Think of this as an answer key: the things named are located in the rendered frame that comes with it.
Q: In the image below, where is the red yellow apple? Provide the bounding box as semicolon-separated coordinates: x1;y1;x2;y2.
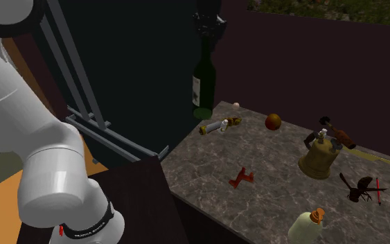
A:
265;113;282;132

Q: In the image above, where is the grey metal frame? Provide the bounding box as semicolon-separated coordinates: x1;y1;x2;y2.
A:
39;0;170;165

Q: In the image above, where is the dark green wine bottle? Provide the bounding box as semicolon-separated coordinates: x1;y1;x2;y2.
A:
191;33;217;121

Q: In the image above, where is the red pen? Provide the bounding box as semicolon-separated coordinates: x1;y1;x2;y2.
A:
375;177;382;207

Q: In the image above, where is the grey and yellow toy pistol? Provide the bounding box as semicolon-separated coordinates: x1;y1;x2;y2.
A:
198;116;242;137

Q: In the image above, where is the pale bottle with orange cap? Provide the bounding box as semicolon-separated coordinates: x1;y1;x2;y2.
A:
287;207;327;244

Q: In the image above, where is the brass blowtorch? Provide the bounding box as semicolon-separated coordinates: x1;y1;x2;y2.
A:
296;116;357;181

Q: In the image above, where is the dark brown insect figure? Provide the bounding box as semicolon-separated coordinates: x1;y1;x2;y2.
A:
338;172;389;204

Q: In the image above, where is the yellow flat knife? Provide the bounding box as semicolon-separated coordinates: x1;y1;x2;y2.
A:
342;145;390;171

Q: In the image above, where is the red toy aeroplane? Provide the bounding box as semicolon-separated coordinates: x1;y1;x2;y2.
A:
228;166;255;190

